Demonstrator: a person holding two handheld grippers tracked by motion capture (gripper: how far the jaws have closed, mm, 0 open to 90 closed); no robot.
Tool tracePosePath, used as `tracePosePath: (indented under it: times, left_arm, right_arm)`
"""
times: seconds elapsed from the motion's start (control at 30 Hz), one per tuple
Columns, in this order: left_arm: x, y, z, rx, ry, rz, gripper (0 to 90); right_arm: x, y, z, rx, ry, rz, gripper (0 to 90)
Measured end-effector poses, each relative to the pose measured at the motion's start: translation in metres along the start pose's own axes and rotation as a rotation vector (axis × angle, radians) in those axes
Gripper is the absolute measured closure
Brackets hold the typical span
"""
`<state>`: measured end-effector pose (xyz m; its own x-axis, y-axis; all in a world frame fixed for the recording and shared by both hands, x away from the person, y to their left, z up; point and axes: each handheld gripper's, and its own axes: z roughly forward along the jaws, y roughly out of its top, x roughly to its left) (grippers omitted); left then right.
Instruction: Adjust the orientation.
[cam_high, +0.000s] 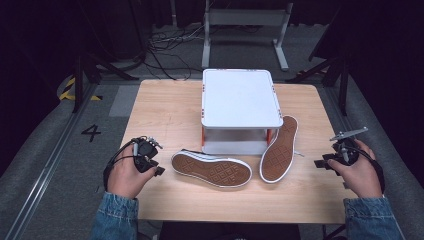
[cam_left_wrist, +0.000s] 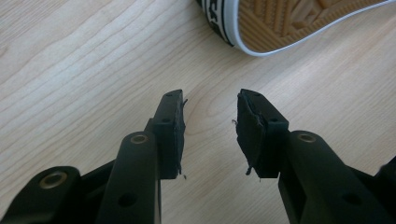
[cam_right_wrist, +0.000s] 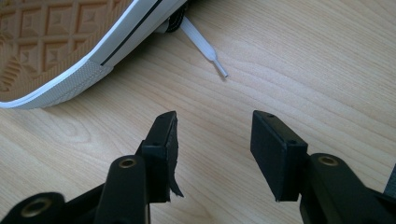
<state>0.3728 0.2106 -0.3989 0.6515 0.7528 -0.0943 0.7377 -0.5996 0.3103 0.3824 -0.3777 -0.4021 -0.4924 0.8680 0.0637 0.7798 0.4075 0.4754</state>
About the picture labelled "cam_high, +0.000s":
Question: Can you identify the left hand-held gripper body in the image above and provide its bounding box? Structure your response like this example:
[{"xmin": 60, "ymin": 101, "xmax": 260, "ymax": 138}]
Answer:
[{"xmin": 132, "ymin": 135, "xmax": 164, "ymax": 174}]

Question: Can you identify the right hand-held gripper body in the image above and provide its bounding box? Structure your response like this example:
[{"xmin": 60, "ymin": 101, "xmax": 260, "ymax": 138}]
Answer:
[{"xmin": 328, "ymin": 126, "xmax": 370, "ymax": 168}]

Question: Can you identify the black canvas sneaker brown sole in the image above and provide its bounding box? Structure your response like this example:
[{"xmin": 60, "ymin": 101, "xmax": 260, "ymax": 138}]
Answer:
[
  {"xmin": 258, "ymin": 115, "xmax": 305, "ymax": 185},
  {"xmin": 171, "ymin": 148, "xmax": 253, "ymax": 189}
]

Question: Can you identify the white two-tier shoe rack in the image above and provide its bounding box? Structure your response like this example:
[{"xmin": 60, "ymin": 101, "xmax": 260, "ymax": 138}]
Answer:
[{"xmin": 200, "ymin": 68, "xmax": 285, "ymax": 157}]

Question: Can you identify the person's left hand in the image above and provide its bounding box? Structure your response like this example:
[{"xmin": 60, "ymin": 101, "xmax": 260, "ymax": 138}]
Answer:
[{"xmin": 106, "ymin": 144, "xmax": 158, "ymax": 200}]

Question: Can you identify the person's right hand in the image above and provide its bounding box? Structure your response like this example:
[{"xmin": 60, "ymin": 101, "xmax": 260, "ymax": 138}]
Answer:
[{"xmin": 327, "ymin": 138, "xmax": 384, "ymax": 200}]

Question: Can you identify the black metal stand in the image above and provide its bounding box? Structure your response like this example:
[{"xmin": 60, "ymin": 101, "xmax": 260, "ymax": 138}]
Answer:
[
  {"xmin": 71, "ymin": 49, "xmax": 140, "ymax": 114},
  {"xmin": 285, "ymin": 49, "xmax": 352, "ymax": 117}
]

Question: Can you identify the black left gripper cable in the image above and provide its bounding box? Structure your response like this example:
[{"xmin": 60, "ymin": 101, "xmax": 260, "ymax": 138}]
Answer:
[{"xmin": 102, "ymin": 137, "xmax": 148, "ymax": 193}]

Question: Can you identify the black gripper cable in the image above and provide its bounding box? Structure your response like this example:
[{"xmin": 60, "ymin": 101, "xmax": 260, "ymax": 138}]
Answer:
[
  {"xmin": 102, "ymin": 137, "xmax": 148, "ymax": 193},
  {"xmin": 344, "ymin": 144, "xmax": 387, "ymax": 195}
]

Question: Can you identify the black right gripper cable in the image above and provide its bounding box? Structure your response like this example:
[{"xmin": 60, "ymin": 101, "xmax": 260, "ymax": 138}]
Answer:
[{"xmin": 344, "ymin": 144, "xmax": 387, "ymax": 195}]

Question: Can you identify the grey metal floor rail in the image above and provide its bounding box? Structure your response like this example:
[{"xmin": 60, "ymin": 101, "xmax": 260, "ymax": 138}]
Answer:
[{"xmin": 3, "ymin": 83, "xmax": 98, "ymax": 240}]

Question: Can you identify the bundle of black floor cables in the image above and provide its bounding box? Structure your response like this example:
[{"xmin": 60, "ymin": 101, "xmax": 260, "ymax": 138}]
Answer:
[{"xmin": 145, "ymin": 23, "xmax": 205, "ymax": 82}]

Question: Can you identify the white metal stand frame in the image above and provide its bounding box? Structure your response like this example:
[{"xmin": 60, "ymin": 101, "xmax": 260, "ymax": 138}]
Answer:
[{"xmin": 201, "ymin": 0, "xmax": 294, "ymax": 72}]

